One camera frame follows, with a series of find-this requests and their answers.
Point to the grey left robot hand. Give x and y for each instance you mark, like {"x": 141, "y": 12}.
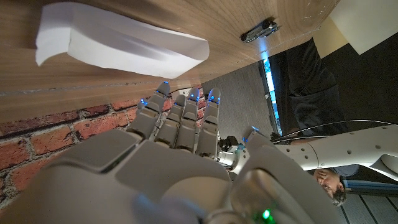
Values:
{"x": 230, "y": 157}

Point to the white floor board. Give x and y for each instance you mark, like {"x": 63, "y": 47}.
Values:
{"x": 367, "y": 21}

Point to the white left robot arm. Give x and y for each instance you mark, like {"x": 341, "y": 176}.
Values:
{"x": 342, "y": 149}

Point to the person in dark trousers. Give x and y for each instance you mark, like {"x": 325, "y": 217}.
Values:
{"x": 311, "y": 93}

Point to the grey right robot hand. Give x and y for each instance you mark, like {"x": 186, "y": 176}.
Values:
{"x": 140, "y": 180}

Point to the yellow floor mat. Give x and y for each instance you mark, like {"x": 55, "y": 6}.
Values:
{"x": 329, "y": 40}

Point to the red brick print backdrop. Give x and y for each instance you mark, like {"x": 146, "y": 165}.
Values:
{"x": 46, "y": 140}

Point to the white receipt paper strip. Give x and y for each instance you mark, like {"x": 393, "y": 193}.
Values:
{"x": 124, "y": 46}

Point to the small dark metal clip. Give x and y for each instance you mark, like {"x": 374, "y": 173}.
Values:
{"x": 259, "y": 30}

